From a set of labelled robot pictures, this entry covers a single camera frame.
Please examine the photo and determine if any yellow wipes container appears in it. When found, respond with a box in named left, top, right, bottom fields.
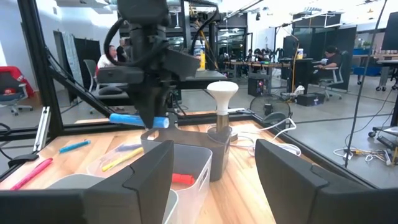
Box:
left=194, top=48, right=206, bottom=71

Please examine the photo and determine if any white lamp cable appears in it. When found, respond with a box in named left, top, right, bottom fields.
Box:
left=205, top=117, right=302, bottom=156

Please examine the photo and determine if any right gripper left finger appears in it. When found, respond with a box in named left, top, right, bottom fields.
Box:
left=0, top=140, right=175, bottom=224

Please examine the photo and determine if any red cloth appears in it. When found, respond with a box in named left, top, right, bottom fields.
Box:
left=0, top=65, right=35, bottom=97

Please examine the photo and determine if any wheeled cart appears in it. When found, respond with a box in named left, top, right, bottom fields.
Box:
left=368, top=124, right=398, bottom=150

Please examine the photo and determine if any black floor fan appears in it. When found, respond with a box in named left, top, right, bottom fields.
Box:
left=248, top=94, right=293, bottom=125

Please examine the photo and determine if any thin black hanging cable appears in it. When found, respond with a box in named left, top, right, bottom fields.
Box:
left=343, top=0, right=389, bottom=168

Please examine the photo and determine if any white office chair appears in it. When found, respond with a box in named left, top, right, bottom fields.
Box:
left=317, top=51, right=349, bottom=100

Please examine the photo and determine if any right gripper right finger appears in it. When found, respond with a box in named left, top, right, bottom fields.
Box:
left=254, top=139, right=398, bottom=224

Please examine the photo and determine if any clear plastic bin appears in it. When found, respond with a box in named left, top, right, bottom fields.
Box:
left=86, top=139, right=213, bottom=224

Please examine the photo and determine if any person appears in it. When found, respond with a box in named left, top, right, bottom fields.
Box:
left=95, top=45, right=119, bottom=77
left=116, top=37, right=130, bottom=63
left=312, top=45, right=343, bottom=85

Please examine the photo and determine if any black computer tower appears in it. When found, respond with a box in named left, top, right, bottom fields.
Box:
left=248, top=74, right=271, bottom=97

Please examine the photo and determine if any long wooden table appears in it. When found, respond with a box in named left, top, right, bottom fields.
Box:
left=223, top=58, right=324, bottom=94

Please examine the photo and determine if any yellow highlighter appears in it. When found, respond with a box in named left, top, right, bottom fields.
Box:
left=101, top=146, right=145, bottom=172

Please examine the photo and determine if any thick blue marker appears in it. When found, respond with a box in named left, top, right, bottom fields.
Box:
left=108, top=113, right=170, bottom=129

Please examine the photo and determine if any black computer monitor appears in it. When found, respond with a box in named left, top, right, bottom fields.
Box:
left=381, top=11, right=398, bottom=51

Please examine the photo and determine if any black equipment case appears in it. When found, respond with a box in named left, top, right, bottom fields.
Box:
left=295, top=92, right=326, bottom=107

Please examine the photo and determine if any white bulb table lamp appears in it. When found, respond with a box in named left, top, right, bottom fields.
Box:
left=206, top=80, right=239, bottom=142

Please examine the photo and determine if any white power strip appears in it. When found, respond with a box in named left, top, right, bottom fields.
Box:
left=226, top=107, right=255, bottom=115

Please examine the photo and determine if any thin teal marker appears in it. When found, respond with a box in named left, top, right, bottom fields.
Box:
left=58, top=140, right=91, bottom=154

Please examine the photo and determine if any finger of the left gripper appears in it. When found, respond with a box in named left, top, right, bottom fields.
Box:
left=127, top=88, right=169, bottom=128

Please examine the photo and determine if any red marker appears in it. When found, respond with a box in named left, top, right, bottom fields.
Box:
left=171, top=172, right=197, bottom=187

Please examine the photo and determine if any light grey plastic bin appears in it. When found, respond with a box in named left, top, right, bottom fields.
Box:
left=46, top=173, right=180, bottom=224

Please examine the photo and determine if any black computer mouse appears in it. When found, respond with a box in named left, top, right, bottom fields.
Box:
left=98, top=85, right=124, bottom=96

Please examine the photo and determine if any silver metal bracket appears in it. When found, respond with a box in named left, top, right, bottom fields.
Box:
left=32, top=106, right=51, bottom=152

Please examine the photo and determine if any black fabric panel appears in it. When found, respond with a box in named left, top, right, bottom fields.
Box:
left=52, top=29, right=102, bottom=88

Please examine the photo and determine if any grey office chair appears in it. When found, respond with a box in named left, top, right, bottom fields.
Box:
left=83, top=58, right=98, bottom=93
left=0, top=71, right=34, bottom=116

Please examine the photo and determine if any black metal frame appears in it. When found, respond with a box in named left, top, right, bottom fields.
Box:
left=0, top=0, right=379, bottom=190

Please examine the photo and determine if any purple marker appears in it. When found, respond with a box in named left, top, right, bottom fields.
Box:
left=114, top=142, right=143, bottom=153

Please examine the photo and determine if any pink highlighter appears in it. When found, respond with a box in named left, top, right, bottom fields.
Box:
left=9, top=157, right=54, bottom=191

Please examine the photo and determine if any white yellow cable bundle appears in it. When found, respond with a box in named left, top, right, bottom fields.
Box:
left=333, top=145, right=393, bottom=166

